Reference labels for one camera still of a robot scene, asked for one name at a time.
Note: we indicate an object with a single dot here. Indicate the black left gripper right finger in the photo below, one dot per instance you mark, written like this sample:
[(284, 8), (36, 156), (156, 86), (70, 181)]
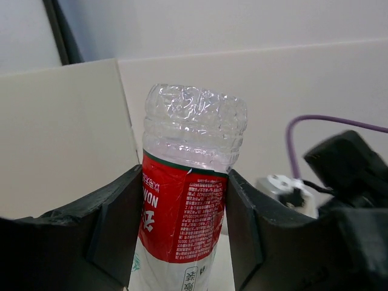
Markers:
[(276, 248)]

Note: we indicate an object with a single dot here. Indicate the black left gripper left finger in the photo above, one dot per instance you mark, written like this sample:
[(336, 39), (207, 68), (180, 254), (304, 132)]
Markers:
[(88, 244)]

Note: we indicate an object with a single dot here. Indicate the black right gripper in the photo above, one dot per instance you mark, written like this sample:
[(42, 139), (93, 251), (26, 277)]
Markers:
[(354, 173)]

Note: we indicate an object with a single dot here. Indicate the red label plastic bottle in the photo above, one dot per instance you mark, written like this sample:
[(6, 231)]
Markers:
[(190, 143)]

